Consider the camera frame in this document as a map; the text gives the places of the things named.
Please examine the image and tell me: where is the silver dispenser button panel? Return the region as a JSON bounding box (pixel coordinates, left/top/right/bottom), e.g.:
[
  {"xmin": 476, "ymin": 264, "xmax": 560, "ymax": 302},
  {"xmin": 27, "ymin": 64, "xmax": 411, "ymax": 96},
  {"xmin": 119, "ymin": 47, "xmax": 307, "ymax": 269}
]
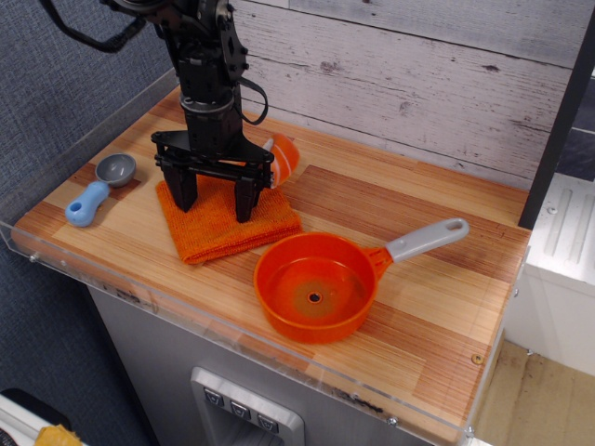
[{"xmin": 191, "ymin": 367, "xmax": 306, "ymax": 445}]

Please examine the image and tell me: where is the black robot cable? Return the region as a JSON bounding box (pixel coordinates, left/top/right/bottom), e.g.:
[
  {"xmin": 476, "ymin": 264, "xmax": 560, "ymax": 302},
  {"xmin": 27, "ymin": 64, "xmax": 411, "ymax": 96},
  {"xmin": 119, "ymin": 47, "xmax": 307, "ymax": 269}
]
[{"xmin": 39, "ymin": 0, "xmax": 270, "ymax": 126}]

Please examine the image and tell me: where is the blue grey toy scoop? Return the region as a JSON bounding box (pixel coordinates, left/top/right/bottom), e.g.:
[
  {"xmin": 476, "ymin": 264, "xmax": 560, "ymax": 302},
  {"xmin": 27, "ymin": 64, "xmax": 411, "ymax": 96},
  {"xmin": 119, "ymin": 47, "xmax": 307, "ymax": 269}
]
[{"xmin": 65, "ymin": 153, "xmax": 137, "ymax": 228}]

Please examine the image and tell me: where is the black right shelf post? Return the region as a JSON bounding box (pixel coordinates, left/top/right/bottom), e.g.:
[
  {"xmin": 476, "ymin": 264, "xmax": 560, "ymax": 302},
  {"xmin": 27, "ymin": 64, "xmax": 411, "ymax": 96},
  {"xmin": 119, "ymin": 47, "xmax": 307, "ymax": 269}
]
[{"xmin": 517, "ymin": 12, "xmax": 594, "ymax": 230}]

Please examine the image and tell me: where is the yellow object bottom left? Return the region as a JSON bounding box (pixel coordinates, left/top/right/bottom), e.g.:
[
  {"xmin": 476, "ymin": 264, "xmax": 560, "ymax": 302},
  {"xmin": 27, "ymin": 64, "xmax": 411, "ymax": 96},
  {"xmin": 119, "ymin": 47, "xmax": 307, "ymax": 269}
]
[{"xmin": 33, "ymin": 425, "xmax": 83, "ymax": 446}]

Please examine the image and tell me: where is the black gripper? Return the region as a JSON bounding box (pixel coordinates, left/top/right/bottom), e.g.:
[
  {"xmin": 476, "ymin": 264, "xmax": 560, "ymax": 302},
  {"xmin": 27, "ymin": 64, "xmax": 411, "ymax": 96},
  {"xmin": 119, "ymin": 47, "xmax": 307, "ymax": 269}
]
[{"xmin": 152, "ymin": 99, "xmax": 274, "ymax": 223}]

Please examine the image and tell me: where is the orange cloth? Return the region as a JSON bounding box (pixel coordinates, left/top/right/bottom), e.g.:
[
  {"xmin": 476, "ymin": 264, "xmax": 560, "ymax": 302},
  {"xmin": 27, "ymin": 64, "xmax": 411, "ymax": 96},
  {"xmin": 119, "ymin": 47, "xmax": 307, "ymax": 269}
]
[{"xmin": 156, "ymin": 177, "xmax": 302, "ymax": 265}]

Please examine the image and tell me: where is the orange toy pan grey handle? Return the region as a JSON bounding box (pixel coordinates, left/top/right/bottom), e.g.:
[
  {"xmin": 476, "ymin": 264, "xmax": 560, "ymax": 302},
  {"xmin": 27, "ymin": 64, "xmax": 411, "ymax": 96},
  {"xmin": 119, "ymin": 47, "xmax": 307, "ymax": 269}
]
[{"xmin": 254, "ymin": 218, "xmax": 469, "ymax": 344}]

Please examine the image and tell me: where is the toy salmon sushi piece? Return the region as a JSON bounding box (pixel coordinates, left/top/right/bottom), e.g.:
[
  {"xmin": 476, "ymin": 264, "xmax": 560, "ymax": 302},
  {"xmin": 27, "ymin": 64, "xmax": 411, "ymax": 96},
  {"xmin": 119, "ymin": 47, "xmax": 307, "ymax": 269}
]
[{"xmin": 263, "ymin": 134, "xmax": 300, "ymax": 189}]

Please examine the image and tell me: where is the white ribbed appliance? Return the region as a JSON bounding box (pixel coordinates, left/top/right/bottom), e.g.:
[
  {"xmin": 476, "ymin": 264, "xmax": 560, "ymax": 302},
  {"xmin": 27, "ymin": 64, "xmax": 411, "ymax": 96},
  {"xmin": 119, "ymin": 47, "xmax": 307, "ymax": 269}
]
[{"xmin": 504, "ymin": 174, "xmax": 594, "ymax": 375}]

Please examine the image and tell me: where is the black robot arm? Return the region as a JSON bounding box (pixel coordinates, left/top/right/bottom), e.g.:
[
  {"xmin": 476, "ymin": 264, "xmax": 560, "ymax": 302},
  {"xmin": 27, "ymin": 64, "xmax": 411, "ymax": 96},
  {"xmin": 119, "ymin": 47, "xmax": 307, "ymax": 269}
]
[{"xmin": 107, "ymin": 1, "xmax": 274, "ymax": 223}]

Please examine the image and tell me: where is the clear acrylic table guard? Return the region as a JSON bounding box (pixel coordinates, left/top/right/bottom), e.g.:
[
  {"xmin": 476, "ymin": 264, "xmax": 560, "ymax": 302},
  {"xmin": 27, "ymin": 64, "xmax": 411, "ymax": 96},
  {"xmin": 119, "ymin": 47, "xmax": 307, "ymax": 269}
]
[{"xmin": 1, "ymin": 72, "xmax": 529, "ymax": 445}]

